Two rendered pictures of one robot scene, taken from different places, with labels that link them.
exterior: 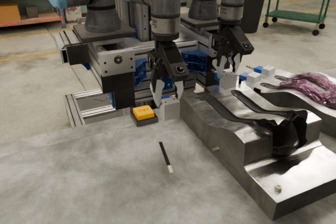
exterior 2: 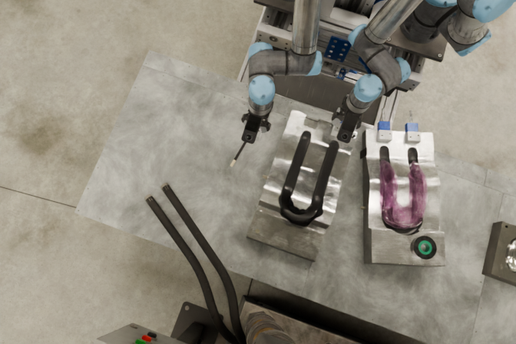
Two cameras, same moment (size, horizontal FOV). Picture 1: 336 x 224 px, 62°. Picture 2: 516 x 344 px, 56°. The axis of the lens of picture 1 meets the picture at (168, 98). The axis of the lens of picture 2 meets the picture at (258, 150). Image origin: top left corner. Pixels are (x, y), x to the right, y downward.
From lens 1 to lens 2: 1.32 m
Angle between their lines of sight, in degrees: 49
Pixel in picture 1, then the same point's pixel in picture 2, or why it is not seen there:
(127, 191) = (197, 157)
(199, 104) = (291, 136)
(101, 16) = not seen: outside the picture
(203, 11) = (410, 29)
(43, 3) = not seen: outside the picture
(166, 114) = not seen: hidden behind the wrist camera
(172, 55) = (252, 124)
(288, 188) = (262, 235)
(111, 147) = (216, 114)
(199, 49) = not seen: hidden behind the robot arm
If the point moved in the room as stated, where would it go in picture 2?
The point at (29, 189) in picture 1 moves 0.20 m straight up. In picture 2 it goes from (153, 112) to (143, 94)
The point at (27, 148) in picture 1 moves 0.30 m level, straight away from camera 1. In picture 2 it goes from (170, 72) to (186, 7)
